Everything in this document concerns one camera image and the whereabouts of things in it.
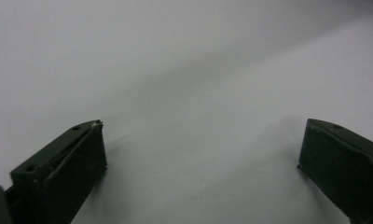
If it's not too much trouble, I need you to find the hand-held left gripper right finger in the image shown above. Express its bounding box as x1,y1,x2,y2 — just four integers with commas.
297,118,373,224

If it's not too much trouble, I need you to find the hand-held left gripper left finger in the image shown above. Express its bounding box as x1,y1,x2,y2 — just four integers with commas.
10,119,108,224

